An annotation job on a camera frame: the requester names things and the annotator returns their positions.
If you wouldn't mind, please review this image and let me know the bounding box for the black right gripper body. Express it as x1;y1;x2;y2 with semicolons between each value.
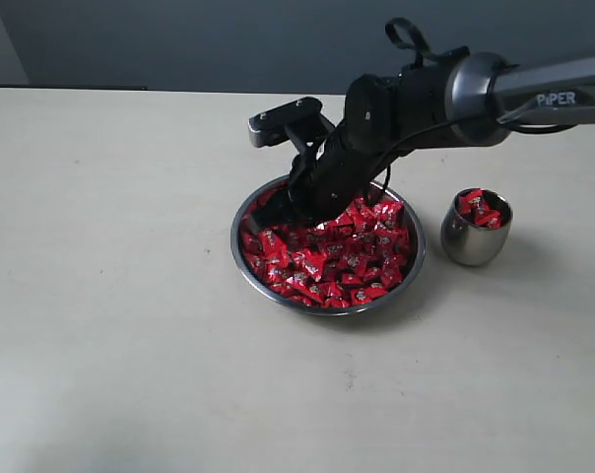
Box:
279;74;402;226

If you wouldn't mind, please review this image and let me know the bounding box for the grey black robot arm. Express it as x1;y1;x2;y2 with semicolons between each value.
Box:
248;47;595;232

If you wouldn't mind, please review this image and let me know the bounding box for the pile of red candies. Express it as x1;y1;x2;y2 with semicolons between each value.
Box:
240;190;412;308

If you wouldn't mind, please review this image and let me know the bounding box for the round steel plate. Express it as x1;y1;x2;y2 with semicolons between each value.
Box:
230;175;428;317

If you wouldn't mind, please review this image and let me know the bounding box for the stainless steel cup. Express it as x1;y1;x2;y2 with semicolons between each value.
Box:
440;188;513;267

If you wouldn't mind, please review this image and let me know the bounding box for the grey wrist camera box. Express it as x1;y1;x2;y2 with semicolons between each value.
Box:
248;97;335;153

